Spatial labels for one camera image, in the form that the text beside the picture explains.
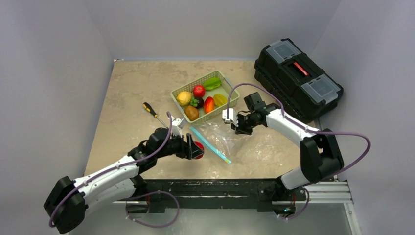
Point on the brown fake kiwi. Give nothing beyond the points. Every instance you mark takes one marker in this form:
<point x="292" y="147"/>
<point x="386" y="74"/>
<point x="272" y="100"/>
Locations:
<point x="191" y="112"/>

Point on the black toolbox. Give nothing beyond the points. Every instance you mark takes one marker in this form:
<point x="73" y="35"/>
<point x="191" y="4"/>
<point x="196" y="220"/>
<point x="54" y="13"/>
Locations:
<point x="306" y="91"/>

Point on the red fake tomato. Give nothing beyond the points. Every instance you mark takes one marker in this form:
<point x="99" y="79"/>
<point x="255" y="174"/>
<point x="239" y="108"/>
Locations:
<point x="199" y="91"/>

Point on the yellow fake lemon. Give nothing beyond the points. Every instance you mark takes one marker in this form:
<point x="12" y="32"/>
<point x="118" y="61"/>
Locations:
<point x="184" y="98"/>

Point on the green plastic basket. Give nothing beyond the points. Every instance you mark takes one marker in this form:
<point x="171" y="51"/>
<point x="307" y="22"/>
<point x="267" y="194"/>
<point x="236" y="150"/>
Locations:
<point x="224" y="89"/>

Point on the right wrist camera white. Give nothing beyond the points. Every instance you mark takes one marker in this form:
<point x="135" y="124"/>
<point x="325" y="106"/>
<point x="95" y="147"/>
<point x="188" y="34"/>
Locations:
<point x="229" y="116"/>

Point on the yellow black screwdriver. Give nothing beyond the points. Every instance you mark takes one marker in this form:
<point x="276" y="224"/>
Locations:
<point x="149" y="109"/>

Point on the dark purple fake fruit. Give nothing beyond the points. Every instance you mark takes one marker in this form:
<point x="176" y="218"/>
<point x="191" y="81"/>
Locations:
<point x="197" y="102"/>

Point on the clear zip top bag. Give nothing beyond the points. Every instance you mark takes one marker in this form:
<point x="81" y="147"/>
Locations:
<point x="225" y="143"/>

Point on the aluminium frame rail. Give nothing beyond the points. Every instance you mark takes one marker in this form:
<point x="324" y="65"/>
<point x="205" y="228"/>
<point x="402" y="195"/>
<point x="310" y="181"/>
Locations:
<point x="328" y="190"/>

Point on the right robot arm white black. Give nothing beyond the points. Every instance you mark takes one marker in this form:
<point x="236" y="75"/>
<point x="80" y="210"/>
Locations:
<point x="320" y="155"/>

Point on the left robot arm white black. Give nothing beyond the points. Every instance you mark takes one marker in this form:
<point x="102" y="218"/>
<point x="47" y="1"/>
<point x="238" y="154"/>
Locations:
<point x="70" y="201"/>

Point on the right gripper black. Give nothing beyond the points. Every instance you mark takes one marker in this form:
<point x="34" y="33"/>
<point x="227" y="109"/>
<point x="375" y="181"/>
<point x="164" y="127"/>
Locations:
<point x="242" y="122"/>

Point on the yellow fake pepper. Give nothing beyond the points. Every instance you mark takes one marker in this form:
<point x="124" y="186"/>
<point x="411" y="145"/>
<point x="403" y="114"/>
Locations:
<point x="219" y="100"/>

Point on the green fake lime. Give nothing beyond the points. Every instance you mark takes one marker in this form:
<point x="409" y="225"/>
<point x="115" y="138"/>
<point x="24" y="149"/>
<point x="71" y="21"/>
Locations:
<point x="212" y="83"/>

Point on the orange fake carrot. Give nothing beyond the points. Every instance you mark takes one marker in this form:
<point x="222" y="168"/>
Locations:
<point x="209" y="105"/>

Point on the red fake apple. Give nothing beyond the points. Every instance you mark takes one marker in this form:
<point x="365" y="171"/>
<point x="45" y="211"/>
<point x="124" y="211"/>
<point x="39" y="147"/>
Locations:
<point x="202" y="149"/>

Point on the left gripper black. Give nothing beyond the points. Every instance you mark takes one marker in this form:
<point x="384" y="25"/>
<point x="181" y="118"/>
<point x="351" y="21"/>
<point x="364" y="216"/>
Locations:
<point x="188" y="149"/>

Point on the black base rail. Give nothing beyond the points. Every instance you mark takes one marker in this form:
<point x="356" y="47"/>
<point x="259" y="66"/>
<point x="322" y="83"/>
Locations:
<point x="262" y="195"/>

